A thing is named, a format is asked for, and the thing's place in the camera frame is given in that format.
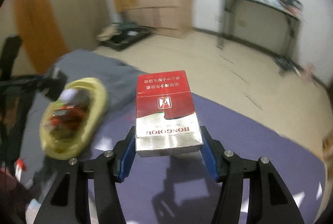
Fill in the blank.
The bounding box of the lavender plush ball keychain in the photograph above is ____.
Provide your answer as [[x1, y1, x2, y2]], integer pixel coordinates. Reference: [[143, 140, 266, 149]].
[[59, 88, 78, 103]]

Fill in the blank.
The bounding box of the dark orange Kuang Shan box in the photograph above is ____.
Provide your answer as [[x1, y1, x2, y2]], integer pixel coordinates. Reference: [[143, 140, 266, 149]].
[[47, 105, 88, 140]]

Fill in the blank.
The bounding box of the yellow oval tray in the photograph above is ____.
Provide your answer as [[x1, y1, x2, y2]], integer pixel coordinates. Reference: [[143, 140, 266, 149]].
[[40, 78, 108, 160]]

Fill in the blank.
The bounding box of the red silver Hongqiqu cigarette box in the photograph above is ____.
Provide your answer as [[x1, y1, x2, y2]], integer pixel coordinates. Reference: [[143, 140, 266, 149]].
[[135, 70, 203, 157]]

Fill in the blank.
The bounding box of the open black suitcase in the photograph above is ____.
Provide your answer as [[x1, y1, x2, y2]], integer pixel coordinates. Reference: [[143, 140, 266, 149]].
[[97, 21, 152, 51]]

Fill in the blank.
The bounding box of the black folding table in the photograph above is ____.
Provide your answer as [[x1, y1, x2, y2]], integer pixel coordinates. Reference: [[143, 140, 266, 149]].
[[211, 0, 305, 77]]

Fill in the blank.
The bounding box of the pink snack bag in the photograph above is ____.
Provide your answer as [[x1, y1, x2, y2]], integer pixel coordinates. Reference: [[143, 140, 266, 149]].
[[300, 63, 316, 83]]

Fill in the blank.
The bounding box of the clothes pile under table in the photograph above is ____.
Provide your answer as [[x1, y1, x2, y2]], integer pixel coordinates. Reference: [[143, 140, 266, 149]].
[[273, 57, 298, 72]]

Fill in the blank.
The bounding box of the gray blanket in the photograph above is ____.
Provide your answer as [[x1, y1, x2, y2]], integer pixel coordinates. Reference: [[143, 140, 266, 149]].
[[20, 50, 142, 184]]

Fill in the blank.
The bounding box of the black perforated board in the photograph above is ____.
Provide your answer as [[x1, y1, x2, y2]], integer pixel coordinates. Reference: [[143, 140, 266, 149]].
[[277, 0, 303, 16]]

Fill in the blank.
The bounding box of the orange wooden door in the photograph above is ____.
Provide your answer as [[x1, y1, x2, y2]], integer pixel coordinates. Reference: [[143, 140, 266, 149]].
[[12, 0, 70, 74]]

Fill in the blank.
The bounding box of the purple tablecloth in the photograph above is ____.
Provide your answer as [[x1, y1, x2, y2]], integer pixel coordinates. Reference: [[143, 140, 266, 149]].
[[82, 90, 316, 223]]

